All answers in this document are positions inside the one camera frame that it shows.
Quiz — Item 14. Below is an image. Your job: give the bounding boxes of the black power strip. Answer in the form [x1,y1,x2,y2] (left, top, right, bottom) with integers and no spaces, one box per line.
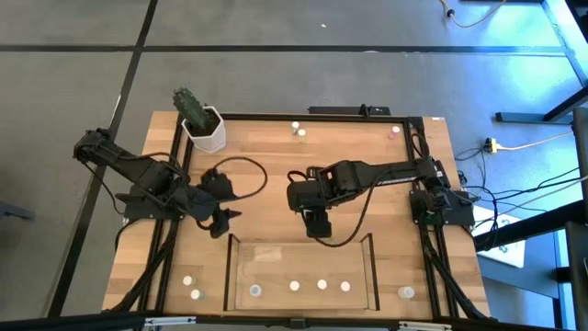
[307,105,392,117]

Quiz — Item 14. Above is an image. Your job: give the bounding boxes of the orange floor cable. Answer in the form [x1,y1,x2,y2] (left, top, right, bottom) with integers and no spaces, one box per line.
[438,0,509,29]

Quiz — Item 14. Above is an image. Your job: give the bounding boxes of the dark metal table foot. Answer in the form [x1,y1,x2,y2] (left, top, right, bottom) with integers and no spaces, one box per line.
[494,111,575,124]

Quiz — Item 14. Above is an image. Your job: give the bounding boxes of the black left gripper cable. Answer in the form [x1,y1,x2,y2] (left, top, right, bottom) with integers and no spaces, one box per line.
[211,156,269,201]

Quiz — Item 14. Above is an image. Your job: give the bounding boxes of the grey furniture foot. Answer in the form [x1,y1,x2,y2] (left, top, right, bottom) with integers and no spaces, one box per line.
[0,200,36,222]

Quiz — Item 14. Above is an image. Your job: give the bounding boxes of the white printed paper sheet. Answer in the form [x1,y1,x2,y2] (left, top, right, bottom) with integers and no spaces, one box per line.
[472,204,527,269]

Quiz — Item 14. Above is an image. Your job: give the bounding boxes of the black metal floor bar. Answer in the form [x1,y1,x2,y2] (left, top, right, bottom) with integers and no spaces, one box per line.
[472,200,588,253]

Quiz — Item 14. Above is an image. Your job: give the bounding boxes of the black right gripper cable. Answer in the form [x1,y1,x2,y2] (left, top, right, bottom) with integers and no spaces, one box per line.
[314,167,391,248]

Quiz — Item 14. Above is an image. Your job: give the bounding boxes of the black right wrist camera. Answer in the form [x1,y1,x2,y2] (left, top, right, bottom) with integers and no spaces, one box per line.
[302,209,333,239]

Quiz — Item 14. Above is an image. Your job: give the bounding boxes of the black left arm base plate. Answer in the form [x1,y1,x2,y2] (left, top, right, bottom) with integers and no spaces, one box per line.
[114,181,190,221]

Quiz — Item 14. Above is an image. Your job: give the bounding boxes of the white hexagonal plant pot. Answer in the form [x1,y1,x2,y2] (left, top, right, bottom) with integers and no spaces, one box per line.
[181,105,228,154]

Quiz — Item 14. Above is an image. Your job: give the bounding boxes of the silver aluminium rail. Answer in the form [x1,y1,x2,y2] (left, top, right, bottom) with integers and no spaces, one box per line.
[143,315,198,328]
[397,320,454,331]

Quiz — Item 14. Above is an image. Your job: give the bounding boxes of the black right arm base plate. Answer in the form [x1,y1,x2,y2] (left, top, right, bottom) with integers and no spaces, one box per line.
[410,188,475,227]

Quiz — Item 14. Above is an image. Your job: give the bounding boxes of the black aluminium table frame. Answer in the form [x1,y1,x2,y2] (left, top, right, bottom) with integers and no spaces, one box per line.
[107,112,491,323]

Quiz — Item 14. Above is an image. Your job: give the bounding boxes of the cream power cable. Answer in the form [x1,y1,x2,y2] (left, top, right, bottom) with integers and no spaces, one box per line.
[498,131,575,152]

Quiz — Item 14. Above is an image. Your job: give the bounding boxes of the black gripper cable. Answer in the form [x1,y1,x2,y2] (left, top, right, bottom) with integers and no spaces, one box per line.
[211,156,269,201]
[314,167,391,248]

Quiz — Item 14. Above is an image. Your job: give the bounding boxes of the black rig beam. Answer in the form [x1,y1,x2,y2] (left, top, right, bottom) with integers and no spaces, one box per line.
[0,310,588,331]

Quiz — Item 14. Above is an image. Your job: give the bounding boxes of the green cactus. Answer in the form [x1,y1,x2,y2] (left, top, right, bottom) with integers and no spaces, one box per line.
[172,86,215,132]

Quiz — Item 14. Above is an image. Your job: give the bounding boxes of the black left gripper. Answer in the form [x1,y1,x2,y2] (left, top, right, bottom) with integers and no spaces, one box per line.
[198,168,243,220]

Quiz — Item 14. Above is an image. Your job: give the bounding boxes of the clear acrylic shelf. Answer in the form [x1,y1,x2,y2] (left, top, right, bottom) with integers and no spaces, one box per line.
[222,232,381,313]

